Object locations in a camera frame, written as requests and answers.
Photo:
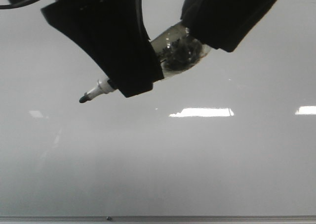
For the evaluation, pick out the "taped whiteboard marker pen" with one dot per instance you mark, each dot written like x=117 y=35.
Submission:
x=178 y=51

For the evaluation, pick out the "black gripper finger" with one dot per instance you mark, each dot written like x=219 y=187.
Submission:
x=113 y=34
x=223 y=24

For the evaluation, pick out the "grey aluminium whiteboard frame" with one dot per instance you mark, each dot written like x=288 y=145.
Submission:
x=160 y=219

